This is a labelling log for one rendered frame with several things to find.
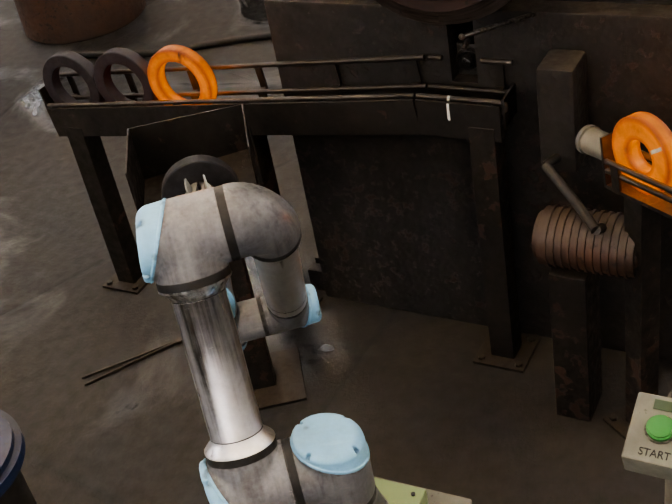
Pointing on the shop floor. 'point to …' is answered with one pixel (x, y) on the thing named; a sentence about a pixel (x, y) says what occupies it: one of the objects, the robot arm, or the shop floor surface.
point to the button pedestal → (640, 448)
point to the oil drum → (75, 18)
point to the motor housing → (579, 297)
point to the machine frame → (521, 213)
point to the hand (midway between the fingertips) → (198, 184)
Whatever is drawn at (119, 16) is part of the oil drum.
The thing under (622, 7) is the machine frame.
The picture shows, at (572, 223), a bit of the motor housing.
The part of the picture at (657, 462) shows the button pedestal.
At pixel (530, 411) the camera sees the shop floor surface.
